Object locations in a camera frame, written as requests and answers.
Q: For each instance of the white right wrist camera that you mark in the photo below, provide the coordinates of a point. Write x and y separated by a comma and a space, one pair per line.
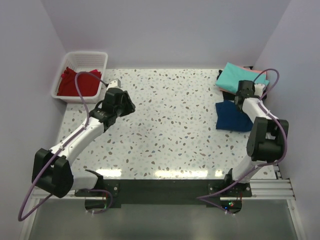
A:
259, 89

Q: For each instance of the red t-shirt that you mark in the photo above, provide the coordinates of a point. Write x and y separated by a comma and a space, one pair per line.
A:
87, 84

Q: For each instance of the folded black t-shirt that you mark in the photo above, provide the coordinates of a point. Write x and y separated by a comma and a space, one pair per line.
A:
228, 96

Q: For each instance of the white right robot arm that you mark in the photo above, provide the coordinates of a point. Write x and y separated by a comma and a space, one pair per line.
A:
267, 142

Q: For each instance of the folded salmon pink t-shirt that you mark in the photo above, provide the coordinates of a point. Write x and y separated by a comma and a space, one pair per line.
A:
250, 70

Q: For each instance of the folded teal t-shirt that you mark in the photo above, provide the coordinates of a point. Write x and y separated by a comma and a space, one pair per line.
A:
232, 77

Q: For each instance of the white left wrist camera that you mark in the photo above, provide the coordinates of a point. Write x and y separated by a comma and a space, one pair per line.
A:
114, 84

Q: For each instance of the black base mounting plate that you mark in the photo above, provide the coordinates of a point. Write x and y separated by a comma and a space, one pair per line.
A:
212, 192

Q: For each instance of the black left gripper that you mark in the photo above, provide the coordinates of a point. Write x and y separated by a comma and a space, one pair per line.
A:
129, 106

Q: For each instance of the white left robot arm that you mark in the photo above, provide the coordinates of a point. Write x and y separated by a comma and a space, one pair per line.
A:
52, 168

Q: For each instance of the navy blue t-shirt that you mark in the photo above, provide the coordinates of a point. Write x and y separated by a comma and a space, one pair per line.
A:
230, 119

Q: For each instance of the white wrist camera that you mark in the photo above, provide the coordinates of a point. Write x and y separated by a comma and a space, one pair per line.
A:
114, 84
259, 89

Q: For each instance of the white plastic laundry basket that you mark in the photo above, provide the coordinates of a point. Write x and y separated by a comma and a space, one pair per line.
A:
80, 70

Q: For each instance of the aluminium extrusion rail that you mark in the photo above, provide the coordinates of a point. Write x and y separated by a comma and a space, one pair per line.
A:
261, 189

